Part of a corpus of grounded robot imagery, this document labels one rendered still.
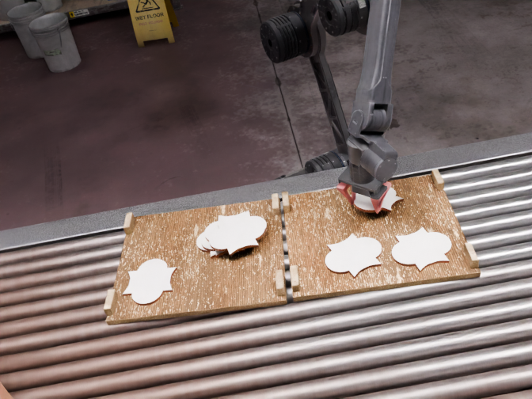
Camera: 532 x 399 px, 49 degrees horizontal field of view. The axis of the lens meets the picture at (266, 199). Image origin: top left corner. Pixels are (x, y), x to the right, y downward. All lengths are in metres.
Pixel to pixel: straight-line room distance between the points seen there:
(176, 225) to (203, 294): 0.26
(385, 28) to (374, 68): 0.08
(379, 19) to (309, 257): 0.55
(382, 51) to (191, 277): 0.66
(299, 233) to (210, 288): 0.26
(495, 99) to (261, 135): 1.38
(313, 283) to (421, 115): 2.32
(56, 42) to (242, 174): 2.15
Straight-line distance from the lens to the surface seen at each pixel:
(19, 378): 1.40
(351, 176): 1.36
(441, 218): 1.46
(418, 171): 1.63
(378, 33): 1.27
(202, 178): 3.24
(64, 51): 4.85
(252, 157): 3.32
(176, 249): 1.47
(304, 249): 1.39
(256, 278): 1.35
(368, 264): 1.33
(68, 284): 1.53
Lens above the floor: 1.92
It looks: 40 degrees down
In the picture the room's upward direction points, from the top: 11 degrees counter-clockwise
